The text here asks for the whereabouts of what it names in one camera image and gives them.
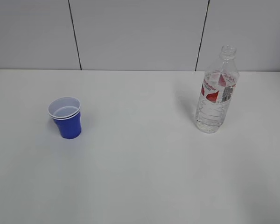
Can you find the blue paper cup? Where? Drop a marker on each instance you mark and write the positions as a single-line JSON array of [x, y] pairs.
[[66, 114]]

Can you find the clear Wahaha water bottle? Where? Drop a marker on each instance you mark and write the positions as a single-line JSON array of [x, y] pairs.
[[218, 85]]

